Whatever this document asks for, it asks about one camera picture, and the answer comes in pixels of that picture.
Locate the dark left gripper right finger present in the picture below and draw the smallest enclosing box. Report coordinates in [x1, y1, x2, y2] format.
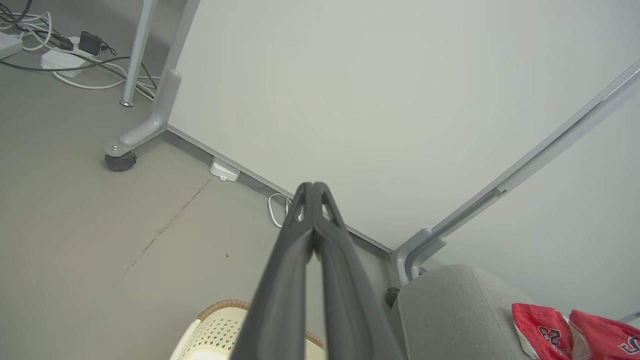
[313, 181, 406, 360]

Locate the looped white cable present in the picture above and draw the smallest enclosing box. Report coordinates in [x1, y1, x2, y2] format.
[267, 192, 306, 229]

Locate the white floor socket box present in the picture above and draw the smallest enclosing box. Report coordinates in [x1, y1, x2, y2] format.
[209, 157, 241, 182]

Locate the flat white device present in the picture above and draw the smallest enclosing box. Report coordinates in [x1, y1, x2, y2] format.
[0, 31, 24, 60]

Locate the grey partition leg with caster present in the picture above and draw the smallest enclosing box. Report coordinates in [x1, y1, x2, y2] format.
[104, 0, 201, 173]

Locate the cream perforated laundry basket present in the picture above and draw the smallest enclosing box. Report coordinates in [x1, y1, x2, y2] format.
[169, 299, 326, 360]

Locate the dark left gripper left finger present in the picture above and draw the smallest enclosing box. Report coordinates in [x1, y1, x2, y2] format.
[230, 181, 316, 360]

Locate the black power adapter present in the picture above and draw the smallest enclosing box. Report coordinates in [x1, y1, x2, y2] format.
[78, 31, 105, 56]

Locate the thin grey table leg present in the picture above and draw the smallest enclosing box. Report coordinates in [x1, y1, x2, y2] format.
[121, 0, 158, 108]

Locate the grey partition corner post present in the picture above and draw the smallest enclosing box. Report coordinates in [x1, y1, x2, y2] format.
[391, 60, 640, 287]

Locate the grey fabric sofa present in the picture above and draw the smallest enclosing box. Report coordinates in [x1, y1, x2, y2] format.
[390, 264, 640, 360]

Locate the white power strip with cables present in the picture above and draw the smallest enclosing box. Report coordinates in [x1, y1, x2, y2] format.
[0, 12, 161, 101]

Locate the long dark floor cable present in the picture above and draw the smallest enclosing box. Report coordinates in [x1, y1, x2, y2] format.
[0, 54, 161, 92]

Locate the red jersey with white stripes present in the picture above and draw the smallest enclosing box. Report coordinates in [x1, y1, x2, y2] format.
[567, 309, 640, 360]

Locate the wide white partition panel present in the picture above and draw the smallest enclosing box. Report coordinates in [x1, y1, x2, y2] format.
[166, 0, 640, 253]

